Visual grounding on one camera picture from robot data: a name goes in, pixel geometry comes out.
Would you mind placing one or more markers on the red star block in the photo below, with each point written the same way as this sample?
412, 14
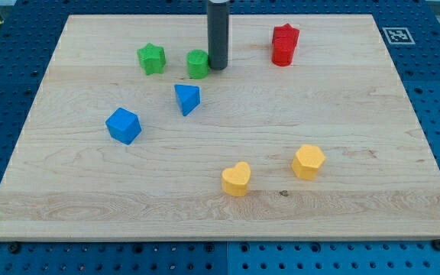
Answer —
286, 32

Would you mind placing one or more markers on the light wooden board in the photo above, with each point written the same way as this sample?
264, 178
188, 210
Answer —
69, 180

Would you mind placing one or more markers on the yellow hexagon block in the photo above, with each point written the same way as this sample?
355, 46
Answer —
307, 161

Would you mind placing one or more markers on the yellow heart block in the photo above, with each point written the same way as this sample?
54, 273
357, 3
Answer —
235, 180

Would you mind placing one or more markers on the black bolt front right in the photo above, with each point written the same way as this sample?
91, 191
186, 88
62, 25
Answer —
436, 244

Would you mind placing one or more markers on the blue cube block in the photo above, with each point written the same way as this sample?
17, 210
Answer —
123, 125

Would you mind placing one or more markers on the black bolt front left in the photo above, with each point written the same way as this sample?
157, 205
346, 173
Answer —
14, 247

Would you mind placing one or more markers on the green cylinder block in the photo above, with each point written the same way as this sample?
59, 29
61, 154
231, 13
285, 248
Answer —
197, 64

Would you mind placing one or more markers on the white fiducial marker tag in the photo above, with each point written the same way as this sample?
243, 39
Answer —
398, 36

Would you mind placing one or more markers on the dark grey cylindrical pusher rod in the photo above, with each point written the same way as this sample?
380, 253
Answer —
218, 12

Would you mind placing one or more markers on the green star block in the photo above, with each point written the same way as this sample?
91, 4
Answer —
152, 59

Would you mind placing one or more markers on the blue triangular prism block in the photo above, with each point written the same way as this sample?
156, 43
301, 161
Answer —
187, 97

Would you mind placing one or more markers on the black bolt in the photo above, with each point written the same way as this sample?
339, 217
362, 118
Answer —
436, 244
14, 247

